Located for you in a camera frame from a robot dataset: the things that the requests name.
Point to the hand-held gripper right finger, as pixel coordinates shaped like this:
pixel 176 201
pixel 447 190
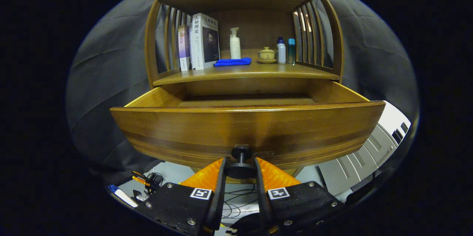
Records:
pixel 263 202

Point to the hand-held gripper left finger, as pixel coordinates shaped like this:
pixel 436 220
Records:
pixel 218 199

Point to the black round drawer knob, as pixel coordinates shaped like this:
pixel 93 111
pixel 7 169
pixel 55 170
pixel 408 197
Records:
pixel 240 167

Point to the wooden drawer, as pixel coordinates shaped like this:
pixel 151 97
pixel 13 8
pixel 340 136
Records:
pixel 184 132

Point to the wooden countertop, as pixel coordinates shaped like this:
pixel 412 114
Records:
pixel 258 70

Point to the orange black tool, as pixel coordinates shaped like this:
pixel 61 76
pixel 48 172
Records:
pixel 142 180

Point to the white grey printer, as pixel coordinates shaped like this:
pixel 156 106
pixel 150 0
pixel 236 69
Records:
pixel 369 154

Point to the blue folded cloth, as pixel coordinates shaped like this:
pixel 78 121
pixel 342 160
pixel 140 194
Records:
pixel 232 61

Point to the yellow lidded teacup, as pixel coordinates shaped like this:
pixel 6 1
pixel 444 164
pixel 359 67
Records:
pixel 266 54

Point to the white bottle blue cap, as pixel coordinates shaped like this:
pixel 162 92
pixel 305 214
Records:
pixel 281 51

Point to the white pump bottle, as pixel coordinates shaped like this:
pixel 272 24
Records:
pixel 235 45

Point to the purple white book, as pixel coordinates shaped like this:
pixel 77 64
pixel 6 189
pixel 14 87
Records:
pixel 184 47

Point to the teal slim bottle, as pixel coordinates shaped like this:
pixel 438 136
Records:
pixel 291 49

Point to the white portrait book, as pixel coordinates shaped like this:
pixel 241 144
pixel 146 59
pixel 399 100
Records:
pixel 205 40

